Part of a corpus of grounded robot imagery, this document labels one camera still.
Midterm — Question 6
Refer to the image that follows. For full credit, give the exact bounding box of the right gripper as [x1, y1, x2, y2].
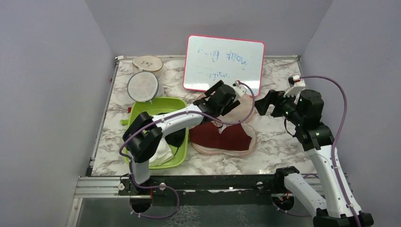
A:
[253, 89, 305, 126]

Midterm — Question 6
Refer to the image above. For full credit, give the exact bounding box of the floral mesh laundry bag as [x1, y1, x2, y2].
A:
[190, 92, 258, 157]

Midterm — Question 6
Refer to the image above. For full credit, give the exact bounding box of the dark red bra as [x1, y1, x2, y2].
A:
[189, 122, 255, 152]

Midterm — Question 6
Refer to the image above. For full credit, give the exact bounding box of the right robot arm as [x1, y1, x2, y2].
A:
[254, 89, 374, 227]

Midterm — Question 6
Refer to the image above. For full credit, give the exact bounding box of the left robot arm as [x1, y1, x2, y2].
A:
[119, 80, 248, 194]

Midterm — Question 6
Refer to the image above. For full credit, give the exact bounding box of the black bra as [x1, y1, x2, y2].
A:
[165, 128, 186, 148]

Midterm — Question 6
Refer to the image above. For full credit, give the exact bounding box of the round white mesh laundry bag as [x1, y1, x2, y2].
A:
[127, 71, 164, 102]

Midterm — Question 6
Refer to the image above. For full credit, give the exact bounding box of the white bra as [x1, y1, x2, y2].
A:
[149, 138, 174, 167]

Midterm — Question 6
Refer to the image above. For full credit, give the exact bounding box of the pink framed whiteboard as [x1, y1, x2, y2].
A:
[182, 35, 265, 96]

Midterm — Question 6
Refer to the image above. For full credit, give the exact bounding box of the green plastic tray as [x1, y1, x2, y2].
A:
[121, 97, 189, 169]

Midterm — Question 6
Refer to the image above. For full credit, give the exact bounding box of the round wooden slice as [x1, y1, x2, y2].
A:
[131, 55, 163, 75]

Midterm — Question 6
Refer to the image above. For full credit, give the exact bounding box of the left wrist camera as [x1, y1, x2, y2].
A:
[232, 81, 247, 101]

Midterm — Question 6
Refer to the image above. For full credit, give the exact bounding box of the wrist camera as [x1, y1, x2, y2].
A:
[284, 75, 306, 97]
[232, 81, 247, 101]

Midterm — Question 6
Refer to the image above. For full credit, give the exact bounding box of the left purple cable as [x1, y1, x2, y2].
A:
[119, 81, 256, 189]

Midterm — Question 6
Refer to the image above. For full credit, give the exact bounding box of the purple cable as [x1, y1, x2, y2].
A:
[119, 81, 256, 189]
[299, 76, 362, 227]

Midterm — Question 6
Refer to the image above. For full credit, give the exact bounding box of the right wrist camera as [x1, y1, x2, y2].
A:
[284, 75, 306, 97]

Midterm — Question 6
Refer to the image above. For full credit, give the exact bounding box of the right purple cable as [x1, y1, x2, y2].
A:
[299, 76, 362, 227]

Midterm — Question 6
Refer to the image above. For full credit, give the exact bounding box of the black front rail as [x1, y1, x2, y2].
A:
[118, 174, 295, 210]

